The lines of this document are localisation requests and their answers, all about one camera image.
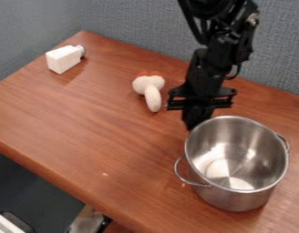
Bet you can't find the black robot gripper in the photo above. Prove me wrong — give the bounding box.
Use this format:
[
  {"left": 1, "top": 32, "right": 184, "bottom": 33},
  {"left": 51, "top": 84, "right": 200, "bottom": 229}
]
[{"left": 167, "top": 49, "right": 238, "bottom": 130}]

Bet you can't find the white plush mushroom toy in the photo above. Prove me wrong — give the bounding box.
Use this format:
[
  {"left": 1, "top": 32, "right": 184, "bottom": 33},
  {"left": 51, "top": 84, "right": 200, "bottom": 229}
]
[{"left": 132, "top": 72, "right": 166, "bottom": 112}]

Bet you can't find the stainless steel metal pot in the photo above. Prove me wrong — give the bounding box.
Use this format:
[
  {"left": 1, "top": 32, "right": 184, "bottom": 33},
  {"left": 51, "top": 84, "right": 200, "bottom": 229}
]
[{"left": 176, "top": 116, "right": 291, "bottom": 212}]

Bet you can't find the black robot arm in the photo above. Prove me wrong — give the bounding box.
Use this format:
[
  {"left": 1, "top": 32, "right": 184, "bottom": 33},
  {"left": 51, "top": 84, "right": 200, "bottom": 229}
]
[{"left": 167, "top": 0, "right": 259, "bottom": 128}]

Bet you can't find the white plastic bottle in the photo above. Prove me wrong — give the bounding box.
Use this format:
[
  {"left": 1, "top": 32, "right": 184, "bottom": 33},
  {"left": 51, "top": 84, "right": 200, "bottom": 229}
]
[{"left": 47, "top": 45, "right": 85, "bottom": 75}]

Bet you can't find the white object at corner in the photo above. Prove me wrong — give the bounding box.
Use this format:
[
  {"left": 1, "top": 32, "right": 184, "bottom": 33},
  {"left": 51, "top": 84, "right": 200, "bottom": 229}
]
[{"left": 0, "top": 214, "right": 25, "bottom": 233}]

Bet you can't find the table leg bracket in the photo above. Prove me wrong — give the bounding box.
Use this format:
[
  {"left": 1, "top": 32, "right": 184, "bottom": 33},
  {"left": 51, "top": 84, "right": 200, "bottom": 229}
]
[{"left": 67, "top": 205, "right": 112, "bottom": 233}]

